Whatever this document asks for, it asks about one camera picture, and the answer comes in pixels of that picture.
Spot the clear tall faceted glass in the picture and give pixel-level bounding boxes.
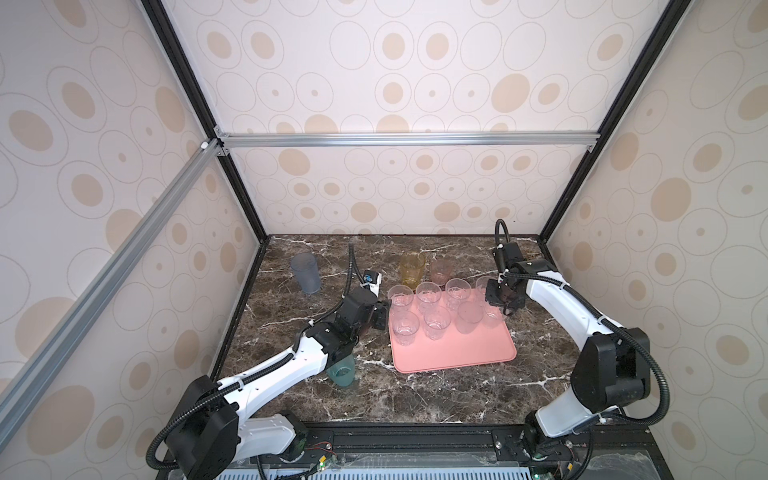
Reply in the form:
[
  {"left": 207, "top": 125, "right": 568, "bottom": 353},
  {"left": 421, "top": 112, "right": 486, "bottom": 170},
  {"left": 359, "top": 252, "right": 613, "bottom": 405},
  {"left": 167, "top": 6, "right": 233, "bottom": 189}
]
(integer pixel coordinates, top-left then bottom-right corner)
[{"left": 475, "top": 275, "right": 495, "bottom": 297}]

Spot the frosted dotted tumbler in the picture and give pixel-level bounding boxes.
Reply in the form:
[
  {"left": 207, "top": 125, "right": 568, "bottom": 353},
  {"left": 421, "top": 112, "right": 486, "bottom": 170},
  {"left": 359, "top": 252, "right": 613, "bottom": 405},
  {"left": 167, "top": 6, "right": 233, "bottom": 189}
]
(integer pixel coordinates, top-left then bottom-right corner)
[{"left": 482, "top": 303, "right": 504, "bottom": 328}]

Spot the clear small round glass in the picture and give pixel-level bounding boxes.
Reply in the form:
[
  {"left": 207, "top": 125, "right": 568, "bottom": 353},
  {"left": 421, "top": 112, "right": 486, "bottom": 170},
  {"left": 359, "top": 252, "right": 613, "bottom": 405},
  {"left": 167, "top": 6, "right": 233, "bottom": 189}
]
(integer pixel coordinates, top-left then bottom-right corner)
[{"left": 456, "top": 301, "right": 484, "bottom": 335}]

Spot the clear faceted short tumbler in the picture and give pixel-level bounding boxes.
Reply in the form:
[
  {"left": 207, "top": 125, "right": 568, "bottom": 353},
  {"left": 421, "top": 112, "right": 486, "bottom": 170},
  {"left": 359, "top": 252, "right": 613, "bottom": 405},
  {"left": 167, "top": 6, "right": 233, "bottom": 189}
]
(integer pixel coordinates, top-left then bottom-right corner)
[{"left": 445, "top": 278, "right": 472, "bottom": 311}]

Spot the clear wide faceted tumbler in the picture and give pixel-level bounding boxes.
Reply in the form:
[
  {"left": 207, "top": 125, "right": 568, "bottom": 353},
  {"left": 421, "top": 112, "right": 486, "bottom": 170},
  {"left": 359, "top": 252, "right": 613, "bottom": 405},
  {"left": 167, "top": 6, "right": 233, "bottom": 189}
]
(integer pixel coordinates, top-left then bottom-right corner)
[{"left": 390, "top": 312, "right": 420, "bottom": 346}]

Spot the blue translucent tall cup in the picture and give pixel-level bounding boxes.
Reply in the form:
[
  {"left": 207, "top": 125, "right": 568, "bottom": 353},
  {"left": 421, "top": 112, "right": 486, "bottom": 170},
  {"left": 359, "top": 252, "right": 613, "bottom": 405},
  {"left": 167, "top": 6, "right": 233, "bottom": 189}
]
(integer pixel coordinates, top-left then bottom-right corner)
[{"left": 290, "top": 252, "right": 322, "bottom": 295}]

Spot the clear large wide glass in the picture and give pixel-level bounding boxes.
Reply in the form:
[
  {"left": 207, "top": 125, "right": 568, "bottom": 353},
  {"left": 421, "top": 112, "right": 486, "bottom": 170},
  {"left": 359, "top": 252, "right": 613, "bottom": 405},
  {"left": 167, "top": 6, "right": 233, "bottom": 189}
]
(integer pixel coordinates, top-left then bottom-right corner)
[{"left": 423, "top": 306, "right": 452, "bottom": 341}]

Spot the pink plastic tray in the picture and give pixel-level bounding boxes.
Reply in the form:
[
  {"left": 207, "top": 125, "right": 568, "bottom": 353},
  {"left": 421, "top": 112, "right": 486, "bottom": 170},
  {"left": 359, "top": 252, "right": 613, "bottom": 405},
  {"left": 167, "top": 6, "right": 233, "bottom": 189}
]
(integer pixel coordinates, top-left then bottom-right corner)
[{"left": 388, "top": 291, "right": 517, "bottom": 373}]

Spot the yellow translucent tall glass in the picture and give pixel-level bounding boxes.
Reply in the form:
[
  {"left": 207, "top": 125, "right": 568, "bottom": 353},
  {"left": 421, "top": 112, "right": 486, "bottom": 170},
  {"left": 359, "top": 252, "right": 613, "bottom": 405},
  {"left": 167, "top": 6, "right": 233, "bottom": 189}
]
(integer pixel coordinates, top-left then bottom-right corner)
[{"left": 399, "top": 253, "right": 426, "bottom": 290}]

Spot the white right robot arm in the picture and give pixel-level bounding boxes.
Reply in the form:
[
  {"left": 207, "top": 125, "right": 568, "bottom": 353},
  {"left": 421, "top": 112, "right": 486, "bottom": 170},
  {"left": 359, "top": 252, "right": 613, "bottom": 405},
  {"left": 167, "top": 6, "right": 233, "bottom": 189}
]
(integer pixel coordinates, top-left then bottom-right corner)
[{"left": 485, "top": 240, "right": 652, "bottom": 438}]

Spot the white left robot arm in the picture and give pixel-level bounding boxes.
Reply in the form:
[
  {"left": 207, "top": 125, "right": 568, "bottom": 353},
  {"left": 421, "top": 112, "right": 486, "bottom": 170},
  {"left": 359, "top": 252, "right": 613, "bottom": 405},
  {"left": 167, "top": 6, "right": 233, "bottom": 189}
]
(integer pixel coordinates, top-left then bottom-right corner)
[{"left": 146, "top": 270, "right": 389, "bottom": 479}]

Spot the green translucent cup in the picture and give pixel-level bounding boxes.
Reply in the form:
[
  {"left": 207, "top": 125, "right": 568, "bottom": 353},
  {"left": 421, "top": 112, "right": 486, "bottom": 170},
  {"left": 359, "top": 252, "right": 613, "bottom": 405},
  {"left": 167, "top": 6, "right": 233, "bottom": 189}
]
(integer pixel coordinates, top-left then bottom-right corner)
[{"left": 326, "top": 354, "right": 356, "bottom": 388}]

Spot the pink translucent tumbler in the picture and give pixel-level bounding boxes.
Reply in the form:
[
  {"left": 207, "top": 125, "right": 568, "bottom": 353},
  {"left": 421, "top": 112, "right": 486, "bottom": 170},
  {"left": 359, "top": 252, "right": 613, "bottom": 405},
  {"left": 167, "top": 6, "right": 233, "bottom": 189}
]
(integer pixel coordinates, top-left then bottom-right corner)
[{"left": 429, "top": 258, "right": 454, "bottom": 286}]

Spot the black corrugated left cable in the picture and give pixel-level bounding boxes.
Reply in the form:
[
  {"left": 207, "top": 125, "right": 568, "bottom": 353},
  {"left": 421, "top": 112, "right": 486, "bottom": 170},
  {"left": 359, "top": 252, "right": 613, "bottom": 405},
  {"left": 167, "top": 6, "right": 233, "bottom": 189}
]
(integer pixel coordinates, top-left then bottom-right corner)
[{"left": 145, "top": 242, "right": 368, "bottom": 472}]

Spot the black corrugated cable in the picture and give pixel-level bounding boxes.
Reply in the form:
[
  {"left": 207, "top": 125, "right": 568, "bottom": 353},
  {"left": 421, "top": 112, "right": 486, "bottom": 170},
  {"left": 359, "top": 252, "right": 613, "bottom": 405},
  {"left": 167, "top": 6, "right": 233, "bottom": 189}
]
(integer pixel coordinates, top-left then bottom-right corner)
[
  {"left": 493, "top": 218, "right": 671, "bottom": 428},
  {"left": 145, "top": 242, "right": 368, "bottom": 472}
]

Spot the black corrugated right cable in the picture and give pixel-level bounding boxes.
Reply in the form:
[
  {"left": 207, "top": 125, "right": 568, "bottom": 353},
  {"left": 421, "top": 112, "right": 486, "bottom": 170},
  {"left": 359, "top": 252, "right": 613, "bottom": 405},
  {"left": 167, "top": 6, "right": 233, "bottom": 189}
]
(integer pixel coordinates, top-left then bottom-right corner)
[{"left": 493, "top": 218, "right": 671, "bottom": 428}]

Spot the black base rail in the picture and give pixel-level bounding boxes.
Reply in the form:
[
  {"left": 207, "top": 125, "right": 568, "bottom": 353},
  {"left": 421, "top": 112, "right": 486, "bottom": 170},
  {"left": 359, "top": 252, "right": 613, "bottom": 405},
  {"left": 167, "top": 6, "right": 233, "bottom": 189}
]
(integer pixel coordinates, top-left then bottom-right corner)
[{"left": 247, "top": 422, "right": 672, "bottom": 479}]

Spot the aluminium frame rail back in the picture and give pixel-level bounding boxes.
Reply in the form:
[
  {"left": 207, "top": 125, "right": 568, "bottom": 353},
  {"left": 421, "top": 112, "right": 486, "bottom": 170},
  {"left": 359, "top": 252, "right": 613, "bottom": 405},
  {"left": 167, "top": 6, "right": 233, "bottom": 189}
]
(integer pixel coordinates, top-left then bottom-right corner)
[{"left": 221, "top": 130, "right": 600, "bottom": 149}]

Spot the aluminium frame rail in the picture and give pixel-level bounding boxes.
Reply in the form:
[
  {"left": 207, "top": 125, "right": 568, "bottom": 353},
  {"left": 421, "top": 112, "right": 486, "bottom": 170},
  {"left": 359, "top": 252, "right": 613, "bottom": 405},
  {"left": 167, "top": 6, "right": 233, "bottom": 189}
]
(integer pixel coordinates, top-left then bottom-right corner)
[
  {"left": 1, "top": 138, "right": 222, "bottom": 449},
  {"left": 221, "top": 130, "right": 600, "bottom": 149}
]

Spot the black corner frame post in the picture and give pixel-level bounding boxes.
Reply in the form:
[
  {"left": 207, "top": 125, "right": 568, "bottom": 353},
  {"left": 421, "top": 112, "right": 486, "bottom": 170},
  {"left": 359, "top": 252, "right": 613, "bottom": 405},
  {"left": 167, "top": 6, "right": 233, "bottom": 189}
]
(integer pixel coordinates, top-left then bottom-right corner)
[{"left": 538, "top": 0, "right": 693, "bottom": 246}]

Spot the aluminium frame rail left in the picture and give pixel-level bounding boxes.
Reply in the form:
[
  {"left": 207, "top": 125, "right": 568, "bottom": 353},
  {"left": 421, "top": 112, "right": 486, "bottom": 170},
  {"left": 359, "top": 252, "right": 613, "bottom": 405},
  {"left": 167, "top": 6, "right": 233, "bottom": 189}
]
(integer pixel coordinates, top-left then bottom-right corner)
[{"left": 1, "top": 138, "right": 222, "bottom": 449}]

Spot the black left corner post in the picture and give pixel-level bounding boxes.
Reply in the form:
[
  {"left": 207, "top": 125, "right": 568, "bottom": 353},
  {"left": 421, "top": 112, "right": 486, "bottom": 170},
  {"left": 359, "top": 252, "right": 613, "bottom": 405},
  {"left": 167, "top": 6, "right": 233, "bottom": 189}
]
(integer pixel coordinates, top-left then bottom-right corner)
[{"left": 141, "top": 0, "right": 269, "bottom": 243}]

